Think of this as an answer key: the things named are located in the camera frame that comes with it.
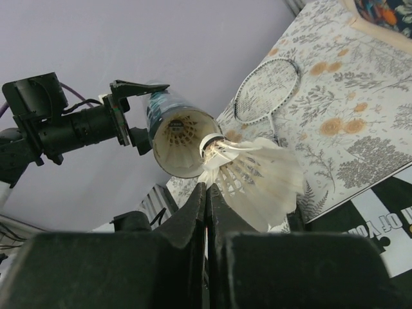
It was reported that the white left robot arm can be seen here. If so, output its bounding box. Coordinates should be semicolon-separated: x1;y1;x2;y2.
1;72;168;187

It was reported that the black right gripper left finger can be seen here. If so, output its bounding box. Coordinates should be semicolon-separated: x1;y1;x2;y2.
1;183;206;308

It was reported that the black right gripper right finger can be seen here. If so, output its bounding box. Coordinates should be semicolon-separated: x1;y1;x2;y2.
206;186;395;308

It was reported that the white shuttlecock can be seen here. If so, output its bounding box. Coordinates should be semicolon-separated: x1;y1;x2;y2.
164;116;198;146
198;133;304;232

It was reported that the beige floral tote bag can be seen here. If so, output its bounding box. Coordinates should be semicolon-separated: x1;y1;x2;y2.
341;1;411;54

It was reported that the floral table mat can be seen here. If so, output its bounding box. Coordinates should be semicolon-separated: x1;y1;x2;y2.
167;0;412;232

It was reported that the white racket black grip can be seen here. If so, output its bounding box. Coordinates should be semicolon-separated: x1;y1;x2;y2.
232;57;301;143

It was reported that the black shuttlecock tube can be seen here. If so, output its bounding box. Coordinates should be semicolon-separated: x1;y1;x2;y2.
142;88;221;178

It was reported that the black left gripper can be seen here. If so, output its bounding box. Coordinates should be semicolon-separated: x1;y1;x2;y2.
64;80;170;156

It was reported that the black sport racket cover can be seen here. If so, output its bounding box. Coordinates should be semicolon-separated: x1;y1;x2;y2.
302;167;412;279

